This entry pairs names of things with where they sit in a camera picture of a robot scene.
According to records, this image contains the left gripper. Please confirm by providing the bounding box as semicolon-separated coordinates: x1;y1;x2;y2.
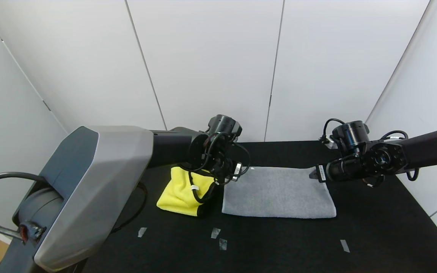
225;161;243;182

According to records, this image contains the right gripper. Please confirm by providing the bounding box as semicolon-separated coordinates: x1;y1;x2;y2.
309;160;345;183

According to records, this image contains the grey towel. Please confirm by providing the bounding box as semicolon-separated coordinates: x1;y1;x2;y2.
222;166;337;219

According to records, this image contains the yellow microfiber towel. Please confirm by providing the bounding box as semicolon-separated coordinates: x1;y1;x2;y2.
156;166;219;217

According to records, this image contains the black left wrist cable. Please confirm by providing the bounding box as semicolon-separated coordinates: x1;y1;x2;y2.
181;132;252;203

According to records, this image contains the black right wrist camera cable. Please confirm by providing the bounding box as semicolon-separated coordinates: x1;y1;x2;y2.
320;118;346;144

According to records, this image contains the black cable with white label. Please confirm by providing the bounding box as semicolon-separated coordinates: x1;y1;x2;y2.
380;130;409;141

